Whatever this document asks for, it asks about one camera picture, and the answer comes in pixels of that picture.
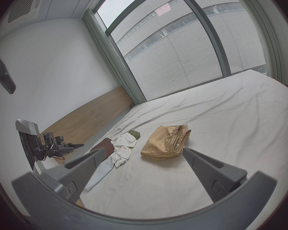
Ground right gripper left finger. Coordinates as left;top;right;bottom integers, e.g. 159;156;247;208
47;148;106;203

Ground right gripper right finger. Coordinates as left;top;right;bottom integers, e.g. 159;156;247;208
182;148;248;204

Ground tan shorts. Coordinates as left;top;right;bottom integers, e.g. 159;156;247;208
141;125;192;161

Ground bed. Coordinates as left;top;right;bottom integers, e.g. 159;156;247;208
40;70;288;218

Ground pale blue garment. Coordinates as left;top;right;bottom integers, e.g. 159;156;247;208
84;156;113;192

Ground brown garment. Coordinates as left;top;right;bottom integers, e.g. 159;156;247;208
90;138;114;161

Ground white garment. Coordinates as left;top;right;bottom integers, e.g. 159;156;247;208
110;132;137;168

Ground blue-green curtain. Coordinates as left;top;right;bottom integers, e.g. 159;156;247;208
83;9;147;103
233;0;288;86

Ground window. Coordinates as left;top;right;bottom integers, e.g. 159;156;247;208
96;0;269;102

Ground white ceiling air conditioner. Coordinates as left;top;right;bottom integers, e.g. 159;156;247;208
5;0;49;27

